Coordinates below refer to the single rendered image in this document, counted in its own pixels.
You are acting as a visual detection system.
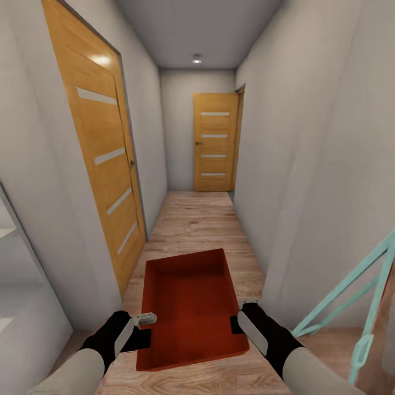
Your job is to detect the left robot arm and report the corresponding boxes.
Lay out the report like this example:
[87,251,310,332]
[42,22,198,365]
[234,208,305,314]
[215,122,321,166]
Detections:
[25,312,157,395]

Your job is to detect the storage box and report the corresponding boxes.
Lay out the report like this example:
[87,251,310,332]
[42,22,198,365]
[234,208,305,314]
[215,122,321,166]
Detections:
[136,249,250,372]

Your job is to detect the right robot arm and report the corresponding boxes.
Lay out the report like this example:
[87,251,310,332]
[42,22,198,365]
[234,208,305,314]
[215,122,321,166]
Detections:
[230,298,367,395]

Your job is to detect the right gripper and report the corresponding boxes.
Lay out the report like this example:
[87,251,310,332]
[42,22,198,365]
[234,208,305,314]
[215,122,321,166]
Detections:
[230,316,244,334]

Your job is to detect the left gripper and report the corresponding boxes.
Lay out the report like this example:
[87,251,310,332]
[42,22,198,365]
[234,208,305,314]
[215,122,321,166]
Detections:
[120,328,151,353]

